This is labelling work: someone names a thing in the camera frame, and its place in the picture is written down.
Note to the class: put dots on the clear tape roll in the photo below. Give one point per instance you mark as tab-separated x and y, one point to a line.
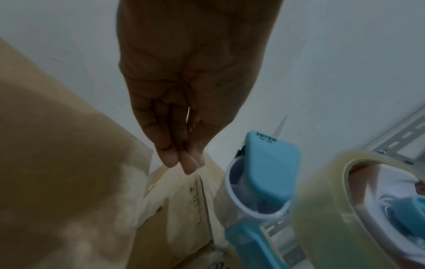
325	210

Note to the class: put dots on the blue white tape dispenser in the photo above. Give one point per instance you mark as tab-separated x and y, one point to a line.
272	162

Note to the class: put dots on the grey metal shelf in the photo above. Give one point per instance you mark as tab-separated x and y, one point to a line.
398	139

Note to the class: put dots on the brown cardboard box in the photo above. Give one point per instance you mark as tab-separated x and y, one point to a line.
59	157
182	223

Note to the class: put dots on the person's left hand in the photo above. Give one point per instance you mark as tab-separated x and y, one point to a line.
192	65

